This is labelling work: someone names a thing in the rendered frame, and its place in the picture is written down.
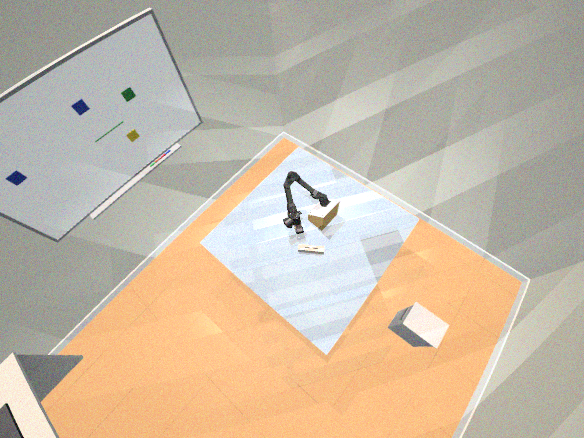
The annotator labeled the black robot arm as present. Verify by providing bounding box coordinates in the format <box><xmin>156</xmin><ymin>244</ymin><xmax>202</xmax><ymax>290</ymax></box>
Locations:
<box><xmin>283</xmin><ymin>171</ymin><xmax>331</xmax><ymax>229</ymax></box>

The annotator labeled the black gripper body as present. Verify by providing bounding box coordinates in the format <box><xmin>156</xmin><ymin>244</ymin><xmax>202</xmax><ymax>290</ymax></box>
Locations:
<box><xmin>293</xmin><ymin>219</ymin><xmax>304</xmax><ymax>234</ymax></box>

